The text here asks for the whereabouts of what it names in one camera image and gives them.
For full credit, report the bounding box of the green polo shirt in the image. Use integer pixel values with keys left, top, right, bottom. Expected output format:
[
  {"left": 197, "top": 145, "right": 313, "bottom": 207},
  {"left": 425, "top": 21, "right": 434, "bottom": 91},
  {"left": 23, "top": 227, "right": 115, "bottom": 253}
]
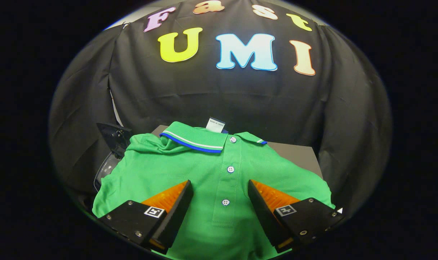
[{"left": 92, "top": 117, "right": 336, "bottom": 260}]

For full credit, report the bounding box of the black backdrop cloth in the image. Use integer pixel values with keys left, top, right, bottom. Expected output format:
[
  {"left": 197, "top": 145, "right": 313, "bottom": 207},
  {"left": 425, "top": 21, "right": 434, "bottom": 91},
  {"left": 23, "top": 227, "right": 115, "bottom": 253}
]
[{"left": 49, "top": 0, "right": 393, "bottom": 217}]

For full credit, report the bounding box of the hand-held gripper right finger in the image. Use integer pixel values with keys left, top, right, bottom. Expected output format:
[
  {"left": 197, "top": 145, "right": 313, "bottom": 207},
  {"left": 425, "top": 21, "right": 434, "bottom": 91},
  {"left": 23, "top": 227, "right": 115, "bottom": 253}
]
[{"left": 248, "top": 179, "right": 346, "bottom": 254}]

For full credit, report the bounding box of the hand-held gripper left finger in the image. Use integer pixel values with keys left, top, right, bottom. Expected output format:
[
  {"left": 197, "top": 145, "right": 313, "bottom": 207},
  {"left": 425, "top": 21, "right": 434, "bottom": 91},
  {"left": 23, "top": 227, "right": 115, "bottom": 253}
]
[{"left": 97, "top": 179, "right": 194, "bottom": 255}]

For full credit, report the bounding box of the beige cabinet with dark frame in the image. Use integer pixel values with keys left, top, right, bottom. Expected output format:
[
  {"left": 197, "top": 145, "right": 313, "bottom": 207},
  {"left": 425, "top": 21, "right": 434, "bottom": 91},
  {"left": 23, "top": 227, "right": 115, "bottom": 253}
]
[{"left": 152, "top": 125, "right": 324, "bottom": 179}]

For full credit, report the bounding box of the dark washing machine lid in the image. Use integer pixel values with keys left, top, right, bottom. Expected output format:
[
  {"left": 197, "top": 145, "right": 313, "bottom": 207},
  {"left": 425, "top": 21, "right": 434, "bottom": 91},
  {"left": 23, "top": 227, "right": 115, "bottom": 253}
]
[{"left": 93, "top": 122, "right": 133, "bottom": 192}]

